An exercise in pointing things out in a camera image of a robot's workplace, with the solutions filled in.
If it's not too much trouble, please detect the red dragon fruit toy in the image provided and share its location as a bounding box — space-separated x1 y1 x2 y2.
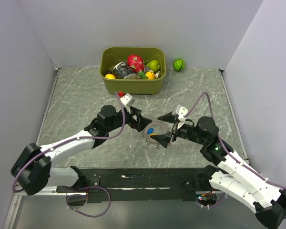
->
127 54 144 73

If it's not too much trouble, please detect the yellow lemon toy left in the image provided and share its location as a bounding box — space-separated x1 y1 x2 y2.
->
105 73 116 79

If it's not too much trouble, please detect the blue key tag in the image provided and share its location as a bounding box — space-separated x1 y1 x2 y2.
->
146 128 153 135

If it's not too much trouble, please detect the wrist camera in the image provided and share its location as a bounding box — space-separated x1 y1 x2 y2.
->
120 93 135 113
172 104 188 129

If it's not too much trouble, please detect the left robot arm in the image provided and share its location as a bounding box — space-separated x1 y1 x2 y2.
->
10 105 152 196

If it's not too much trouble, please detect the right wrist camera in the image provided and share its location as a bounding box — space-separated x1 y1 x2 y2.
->
172 104 188 129

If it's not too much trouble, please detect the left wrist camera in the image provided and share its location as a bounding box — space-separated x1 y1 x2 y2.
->
120 93 135 113

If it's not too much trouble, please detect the green pear toy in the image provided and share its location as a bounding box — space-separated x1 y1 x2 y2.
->
147 60 160 72

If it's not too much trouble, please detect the yellow lemon toy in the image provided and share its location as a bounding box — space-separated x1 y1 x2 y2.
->
145 72 155 80
105 73 116 79

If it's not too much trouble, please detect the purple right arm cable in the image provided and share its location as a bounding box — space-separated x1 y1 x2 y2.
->
184 92 286 219

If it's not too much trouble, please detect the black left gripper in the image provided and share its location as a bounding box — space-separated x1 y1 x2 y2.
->
106 104 152 132

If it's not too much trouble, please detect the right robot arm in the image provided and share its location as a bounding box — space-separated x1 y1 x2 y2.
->
151 113 286 229

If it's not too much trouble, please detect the yellow lemon toy right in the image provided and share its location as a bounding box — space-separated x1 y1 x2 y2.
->
145 72 155 80

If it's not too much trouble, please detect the olive green plastic bin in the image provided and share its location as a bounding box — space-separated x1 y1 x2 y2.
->
100 47 166 95

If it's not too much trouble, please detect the green watermelon toy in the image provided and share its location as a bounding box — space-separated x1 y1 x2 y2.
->
173 59 185 72

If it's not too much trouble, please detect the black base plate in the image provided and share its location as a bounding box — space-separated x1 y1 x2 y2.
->
56 166 215 203

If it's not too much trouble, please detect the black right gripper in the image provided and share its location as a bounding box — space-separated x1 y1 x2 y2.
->
150 110 207 147

